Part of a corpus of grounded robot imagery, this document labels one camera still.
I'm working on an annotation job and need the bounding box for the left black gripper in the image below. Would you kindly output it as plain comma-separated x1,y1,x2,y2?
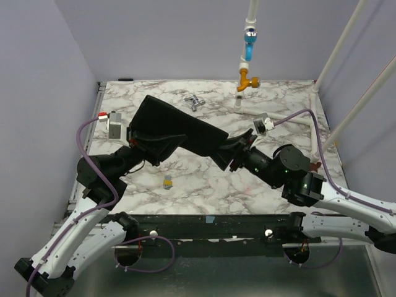
112,119,187,180

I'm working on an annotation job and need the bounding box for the black zip tool case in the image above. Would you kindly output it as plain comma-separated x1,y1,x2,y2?
129,95,228,157

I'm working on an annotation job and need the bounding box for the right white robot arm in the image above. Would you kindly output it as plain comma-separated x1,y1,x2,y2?
212,129,395,254

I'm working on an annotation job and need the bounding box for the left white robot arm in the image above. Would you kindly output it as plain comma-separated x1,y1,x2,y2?
14,132,187,296

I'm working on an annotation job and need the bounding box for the yellow hex key set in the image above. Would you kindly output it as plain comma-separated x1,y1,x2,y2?
163,175,173,190

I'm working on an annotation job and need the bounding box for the silver metal faucet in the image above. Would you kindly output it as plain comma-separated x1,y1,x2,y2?
184,95,205,112

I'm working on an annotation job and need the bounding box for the orange faucet on pipe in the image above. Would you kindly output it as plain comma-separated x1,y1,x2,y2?
237,68,260,92

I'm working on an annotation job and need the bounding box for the brown brass faucet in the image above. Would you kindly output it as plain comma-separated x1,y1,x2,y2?
309,162,322,172

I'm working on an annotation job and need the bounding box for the blue valve on pipe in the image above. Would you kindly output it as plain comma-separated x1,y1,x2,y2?
244,27,257,61

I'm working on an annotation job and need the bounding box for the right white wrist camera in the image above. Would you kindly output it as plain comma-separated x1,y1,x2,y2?
253,113,275,136

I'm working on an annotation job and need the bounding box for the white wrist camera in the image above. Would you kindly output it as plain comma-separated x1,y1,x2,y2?
253,113,275,136
98,111,126,142

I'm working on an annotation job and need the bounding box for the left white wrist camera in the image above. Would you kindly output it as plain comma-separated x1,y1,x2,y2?
98,111,126,142

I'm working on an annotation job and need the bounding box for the aluminium frame rail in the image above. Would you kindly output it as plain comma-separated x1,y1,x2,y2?
33,81,108,297

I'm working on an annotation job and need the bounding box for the white PVC pipe frame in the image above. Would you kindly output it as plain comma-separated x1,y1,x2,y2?
233,0,396,159

